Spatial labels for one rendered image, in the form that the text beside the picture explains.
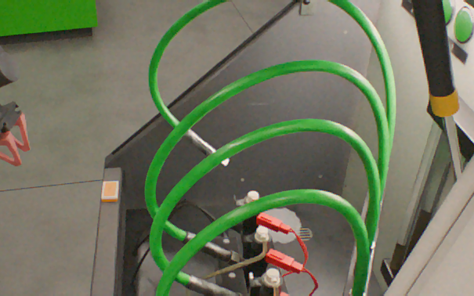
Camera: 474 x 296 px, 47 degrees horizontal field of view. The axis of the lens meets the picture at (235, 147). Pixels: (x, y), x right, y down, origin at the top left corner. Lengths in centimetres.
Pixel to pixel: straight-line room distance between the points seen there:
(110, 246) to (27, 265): 137
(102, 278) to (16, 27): 329
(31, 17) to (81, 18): 34
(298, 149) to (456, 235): 81
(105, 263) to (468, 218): 69
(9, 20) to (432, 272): 383
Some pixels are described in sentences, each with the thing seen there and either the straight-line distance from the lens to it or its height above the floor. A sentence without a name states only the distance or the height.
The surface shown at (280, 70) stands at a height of 137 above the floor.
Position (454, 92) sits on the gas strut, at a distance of 41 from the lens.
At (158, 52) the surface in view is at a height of 129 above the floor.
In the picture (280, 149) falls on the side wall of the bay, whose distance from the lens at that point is 118.
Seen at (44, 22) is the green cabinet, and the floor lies 15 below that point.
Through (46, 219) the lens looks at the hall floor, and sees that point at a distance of 254.
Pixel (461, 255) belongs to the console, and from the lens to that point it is 40.
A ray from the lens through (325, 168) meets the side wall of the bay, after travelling 125.
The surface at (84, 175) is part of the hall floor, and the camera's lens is 275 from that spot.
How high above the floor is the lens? 165
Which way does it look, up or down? 34 degrees down
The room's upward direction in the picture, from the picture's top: 3 degrees clockwise
